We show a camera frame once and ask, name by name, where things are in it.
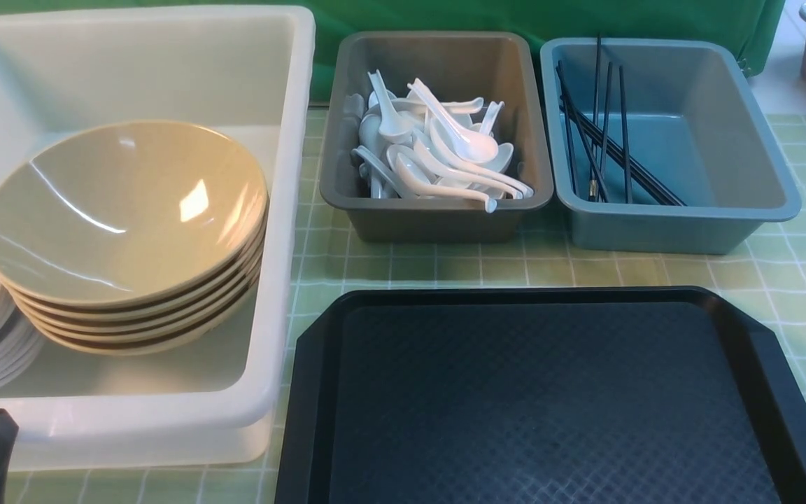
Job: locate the tan noodle bowl carried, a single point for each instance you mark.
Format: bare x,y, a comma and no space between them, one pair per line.
127,212

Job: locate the bottom tan noodle bowl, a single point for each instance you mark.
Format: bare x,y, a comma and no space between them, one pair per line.
165,346

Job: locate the tan noodle bowl stack top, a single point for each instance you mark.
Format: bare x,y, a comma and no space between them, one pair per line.
142,309

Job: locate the large white plastic tub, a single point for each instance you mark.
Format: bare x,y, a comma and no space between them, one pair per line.
244,71

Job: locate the white soup spoon front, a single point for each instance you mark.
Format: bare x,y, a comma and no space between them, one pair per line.
407,170

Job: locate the white soup spoon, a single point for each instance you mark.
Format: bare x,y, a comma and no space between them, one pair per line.
469,145
407,170

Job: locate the grey-brown spoon bin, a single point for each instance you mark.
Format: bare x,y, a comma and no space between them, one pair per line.
455,65

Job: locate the black serving tray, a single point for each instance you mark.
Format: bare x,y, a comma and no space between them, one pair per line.
579,395

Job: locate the black chopstick diagonal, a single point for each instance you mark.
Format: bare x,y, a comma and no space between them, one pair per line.
598,148

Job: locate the black chopstick upright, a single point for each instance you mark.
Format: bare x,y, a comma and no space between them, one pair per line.
627,171

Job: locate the teal chopstick bin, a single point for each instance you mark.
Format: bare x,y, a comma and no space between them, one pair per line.
693,123

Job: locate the green checked tablecloth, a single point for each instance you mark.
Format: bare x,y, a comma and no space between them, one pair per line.
765,276

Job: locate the green backdrop cloth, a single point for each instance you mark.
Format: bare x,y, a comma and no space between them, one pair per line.
745,28

